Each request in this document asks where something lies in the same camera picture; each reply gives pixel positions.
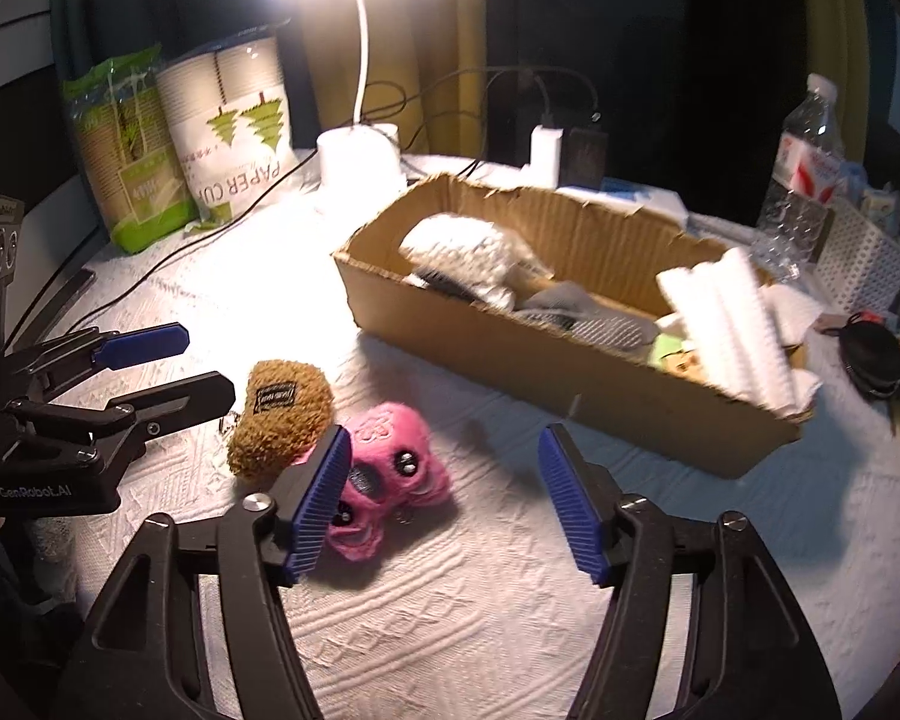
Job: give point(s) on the white desk lamp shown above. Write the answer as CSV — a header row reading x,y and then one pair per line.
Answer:
x,y
360,157

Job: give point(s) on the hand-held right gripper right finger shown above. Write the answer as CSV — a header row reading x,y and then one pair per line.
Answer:
x,y
570,502

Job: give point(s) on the green paper cup pack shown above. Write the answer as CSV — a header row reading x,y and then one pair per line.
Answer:
x,y
131,180

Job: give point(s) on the wide teal curtain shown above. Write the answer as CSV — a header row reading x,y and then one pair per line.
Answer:
x,y
120,0

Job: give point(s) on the brown plush pouch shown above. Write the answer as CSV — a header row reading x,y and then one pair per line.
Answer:
x,y
277,420

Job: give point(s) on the white knit item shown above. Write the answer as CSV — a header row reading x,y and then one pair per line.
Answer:
x,y
465,247

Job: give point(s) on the dark glass door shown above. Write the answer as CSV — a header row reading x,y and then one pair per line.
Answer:
x,y
645,52

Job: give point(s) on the small colourful printed pouch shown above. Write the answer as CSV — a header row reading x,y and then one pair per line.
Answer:
x,y
667,352

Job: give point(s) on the white textured tablecloth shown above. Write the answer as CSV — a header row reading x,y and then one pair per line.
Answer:
x,y
457,615

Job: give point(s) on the dark striped sock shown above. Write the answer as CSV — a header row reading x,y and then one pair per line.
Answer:
x,y
446,283

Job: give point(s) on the pink plush toy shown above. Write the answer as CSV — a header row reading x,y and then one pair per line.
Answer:
x,y
390,450

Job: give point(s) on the white paper cup pack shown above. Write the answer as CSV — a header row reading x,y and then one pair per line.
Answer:
x,y
225,142

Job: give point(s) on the cardboard box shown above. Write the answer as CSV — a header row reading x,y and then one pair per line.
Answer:
x,y
540,382

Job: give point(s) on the white charger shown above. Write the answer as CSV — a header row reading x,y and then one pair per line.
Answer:
x,y
546,154

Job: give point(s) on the narrow yellow curtain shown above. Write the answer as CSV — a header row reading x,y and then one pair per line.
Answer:
x,y
847,15

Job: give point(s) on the black power adapter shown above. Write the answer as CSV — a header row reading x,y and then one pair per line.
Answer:
x,y
583,161

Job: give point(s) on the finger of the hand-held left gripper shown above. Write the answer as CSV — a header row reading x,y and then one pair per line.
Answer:
x,y
142,343
187,394

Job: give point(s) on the pale blue tissue packet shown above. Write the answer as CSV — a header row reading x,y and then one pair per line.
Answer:
x,y
874,199

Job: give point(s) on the clear water bottle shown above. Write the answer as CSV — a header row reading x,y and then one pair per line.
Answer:
x,y
802,165

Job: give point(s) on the white flat box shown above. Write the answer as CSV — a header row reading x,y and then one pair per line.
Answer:
x,y
645,199

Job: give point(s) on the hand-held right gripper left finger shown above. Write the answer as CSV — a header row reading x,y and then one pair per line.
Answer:
x,y
319,495

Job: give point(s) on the black round pouch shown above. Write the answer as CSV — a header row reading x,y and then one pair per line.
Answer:
x,y
874,352

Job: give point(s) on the grey sock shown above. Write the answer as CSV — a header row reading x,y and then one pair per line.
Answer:
x,y
570,300

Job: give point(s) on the white ribbed cloth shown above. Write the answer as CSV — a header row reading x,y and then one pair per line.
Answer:
x,y
727,322

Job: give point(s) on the wide yellow curtain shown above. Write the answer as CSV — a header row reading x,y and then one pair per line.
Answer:
x,y
450,30

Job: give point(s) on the white perforated basket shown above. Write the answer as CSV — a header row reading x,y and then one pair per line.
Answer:
x,y
862,262

